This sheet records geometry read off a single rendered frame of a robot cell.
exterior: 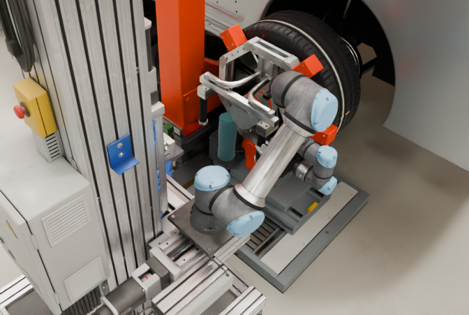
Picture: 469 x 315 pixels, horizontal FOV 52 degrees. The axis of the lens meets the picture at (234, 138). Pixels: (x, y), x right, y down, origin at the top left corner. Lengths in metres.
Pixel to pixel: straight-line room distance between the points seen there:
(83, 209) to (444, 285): 2.01
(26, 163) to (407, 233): 2.17
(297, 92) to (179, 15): 0.86
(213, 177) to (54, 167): 0.50
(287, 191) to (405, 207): 0.79
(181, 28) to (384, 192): 1.66
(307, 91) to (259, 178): 0.30
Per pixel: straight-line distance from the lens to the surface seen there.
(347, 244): 2.79
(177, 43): 2.22
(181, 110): 2.44
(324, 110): 1.41
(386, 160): 3.33
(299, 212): 2.63
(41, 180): 1.38
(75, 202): 1.34
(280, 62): 2.00
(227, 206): 1.51
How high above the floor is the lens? 2.21
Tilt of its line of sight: 43 degrees down
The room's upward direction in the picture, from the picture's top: 4 degrees clockwise
